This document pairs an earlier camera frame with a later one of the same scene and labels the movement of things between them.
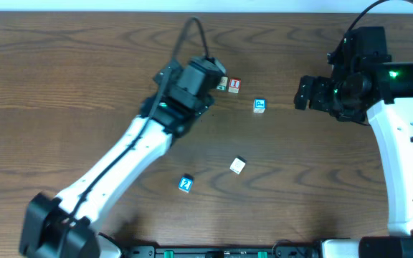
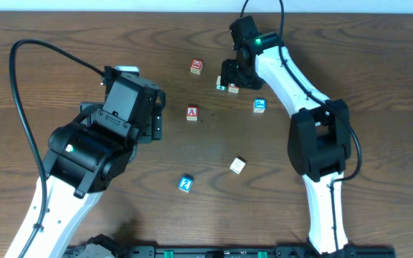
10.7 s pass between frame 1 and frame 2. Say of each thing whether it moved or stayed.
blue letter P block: stayed
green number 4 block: stayed
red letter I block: stayed
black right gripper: moved
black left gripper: moved
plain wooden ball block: stayed
